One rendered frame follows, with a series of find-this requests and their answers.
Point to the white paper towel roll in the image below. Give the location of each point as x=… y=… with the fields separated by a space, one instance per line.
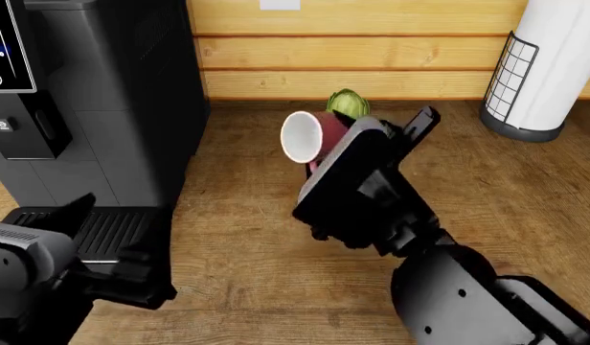
x=553 y=61

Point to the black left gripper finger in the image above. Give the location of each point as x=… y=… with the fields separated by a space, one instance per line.
x=137 y=291
x=77 y=215

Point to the black grey coffee machine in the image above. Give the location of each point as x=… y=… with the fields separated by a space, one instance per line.
x=108 y=108

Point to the maroon mug with white inside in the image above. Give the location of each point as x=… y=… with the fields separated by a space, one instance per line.
x=302 y=136

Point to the green artichoke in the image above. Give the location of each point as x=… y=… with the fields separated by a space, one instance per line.
x=347 y=102

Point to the white wall outlet plate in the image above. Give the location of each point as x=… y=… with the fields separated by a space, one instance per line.
x=279 y=4

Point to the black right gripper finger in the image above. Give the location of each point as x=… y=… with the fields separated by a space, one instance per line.
x=344 y=118
x=422 y=124

